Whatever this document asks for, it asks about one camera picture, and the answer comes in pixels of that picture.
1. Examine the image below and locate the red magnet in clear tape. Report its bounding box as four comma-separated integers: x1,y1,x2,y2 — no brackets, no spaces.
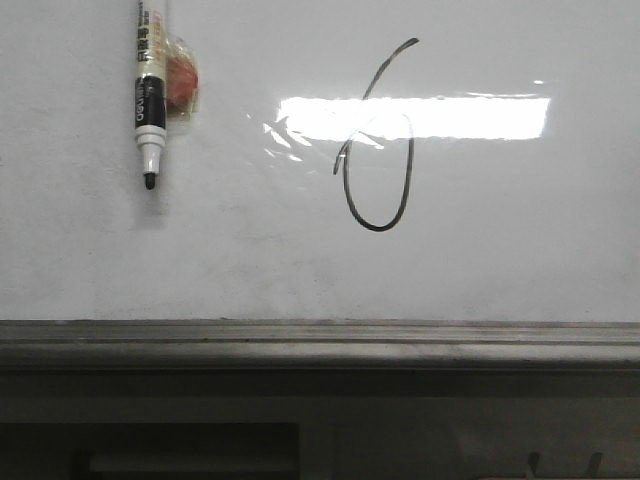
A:
166,35,200,135

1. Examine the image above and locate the white whiteboard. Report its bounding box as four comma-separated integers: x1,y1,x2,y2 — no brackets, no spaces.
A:
1,1,639,322

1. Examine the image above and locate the black white whiteboard marker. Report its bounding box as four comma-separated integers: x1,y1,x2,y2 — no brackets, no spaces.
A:
134,1,168,190

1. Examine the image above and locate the grey metal whiteboard tray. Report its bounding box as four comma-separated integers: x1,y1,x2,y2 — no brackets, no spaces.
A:
1,319,639,371

